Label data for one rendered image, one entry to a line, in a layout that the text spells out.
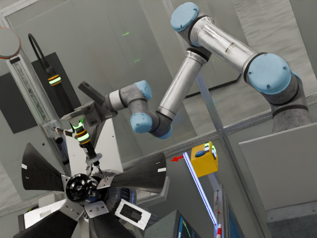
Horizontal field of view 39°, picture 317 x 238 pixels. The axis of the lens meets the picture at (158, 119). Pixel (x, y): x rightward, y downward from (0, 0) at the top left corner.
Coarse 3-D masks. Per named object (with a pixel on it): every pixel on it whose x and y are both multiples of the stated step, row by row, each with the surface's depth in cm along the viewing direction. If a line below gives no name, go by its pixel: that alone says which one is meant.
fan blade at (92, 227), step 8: (96, 216) 175; (104, 216) 176; (112, 216) 178; (96, 224) 173; (104, 224) 174; (112, 224) 175; (120, 224) 176; (96, 232) 171; (104, 232) 171; (112, 232) 172; (120, 232) 174; (128, 232) 175
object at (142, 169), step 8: (152, 160) 182; (160, 160) 180; (136, 168) 182; (144, 168) 179; (152, 168) 177; (160, 168) 175; (120, 176) 180; (128, 176) 177; (136, 176) 175; (144, 176) 174; (152, 176) 173; (160, 176) 172; (112, 184) 175; (120, 184) 174; (128, 184) 173; (136, 184) 171; (144, 184) 170; (152, 184) 169; (160, 184) 168; (152, 192) 167; (160, 192) 166
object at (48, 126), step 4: (48, 120) 235; (52, 120) 234; (56, 120) 228; (44, 124) 233; (48, 124) 228; (52, 124) 227; (56, 124) 228; (44, 128) 230; (48, 128) 227; (52, 128) 227; (60, 128) 229; (48, 132) 227; (52, 132) 228; (56, 132) 228; (48, 136) 232; (52, 136) 228
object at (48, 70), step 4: (44, 64) 167; (48, 64) 167; (48, 68) 167; (52, 68) 168; (48, 72) 167; (52, 72) 167; (56, 72) 169; (48, 76) 168; (84, 144) 175; (88, 144) 175; (84, 148) 175; (88, 148) 175; (92, 148) 176; (88, 152) 175; (92, 152) 176; (92, 156) 176; (96, 164) 177
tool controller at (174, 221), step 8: (168, 216) 115; (176, 216) 113; (160, 224) 114; (168, 224) 111; (176, 224) 109; (184, 224) 113; (152, 232) 113; (160, 232) 110; (168, 232) 107; (176, 232) 106; (184, 232) 110; (192, 232) 114
